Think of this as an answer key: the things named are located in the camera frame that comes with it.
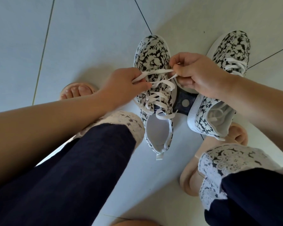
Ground pink slipper with green charm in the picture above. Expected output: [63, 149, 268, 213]
[179, 122, 248, 197]

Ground person's left hand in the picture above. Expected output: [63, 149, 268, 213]
[97, 67, 153, 112]

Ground person's right hand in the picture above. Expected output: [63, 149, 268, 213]
[169, 52, 237, 99]

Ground pink slipper with white charms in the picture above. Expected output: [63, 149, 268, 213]
[59, 83, 98, 101]

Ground bright white shoelace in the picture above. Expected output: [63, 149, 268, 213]
[131, 68, 179, 120]
[207, 57, 247, 123]

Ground person's right leg navy trousers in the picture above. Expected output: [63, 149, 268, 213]
[198, 143, 283, 226]

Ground person's left forearm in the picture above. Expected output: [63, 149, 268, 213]
[0, 94, 111, 189]

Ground person's left leg navy trousers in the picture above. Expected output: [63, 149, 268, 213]
[0, 111, 146, 226]

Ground floral sneaker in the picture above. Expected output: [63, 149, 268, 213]
[133, 35, 177, 161]
[187, 30, 251, 141]

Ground person's leg navy trousers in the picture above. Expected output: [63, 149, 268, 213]
[198, 143, 283, 226]
[0, 111, 146, 226]

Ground person's right forearm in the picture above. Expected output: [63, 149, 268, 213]
[223, 76, 283, 160]

